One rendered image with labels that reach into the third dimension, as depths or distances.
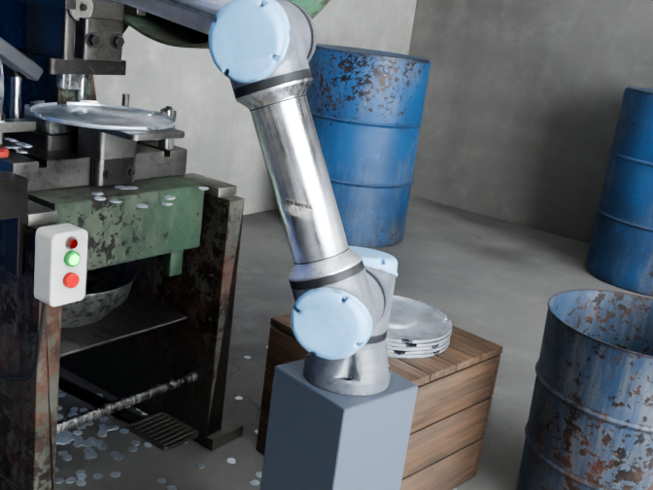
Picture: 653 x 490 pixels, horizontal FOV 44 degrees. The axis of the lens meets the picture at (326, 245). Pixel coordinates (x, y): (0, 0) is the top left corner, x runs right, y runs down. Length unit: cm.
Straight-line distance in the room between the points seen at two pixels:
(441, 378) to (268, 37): 92
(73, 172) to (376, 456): 82
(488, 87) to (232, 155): 164
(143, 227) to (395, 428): 68
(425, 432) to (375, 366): 47
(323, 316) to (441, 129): 388
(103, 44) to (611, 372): 123
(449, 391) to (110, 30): 104
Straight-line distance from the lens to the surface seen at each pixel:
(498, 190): 487
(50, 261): 148
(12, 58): 147
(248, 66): 115
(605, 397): 180
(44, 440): 170
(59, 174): 170
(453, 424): 191
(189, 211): 183
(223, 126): 391
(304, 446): 142
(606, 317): 214
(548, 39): 474
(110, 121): 171
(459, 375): 185
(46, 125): 180
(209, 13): 135
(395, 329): 185
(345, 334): 119
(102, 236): 168
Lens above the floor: 106
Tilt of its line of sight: 16 degrees down
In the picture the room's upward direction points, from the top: 8 degrees clockwise
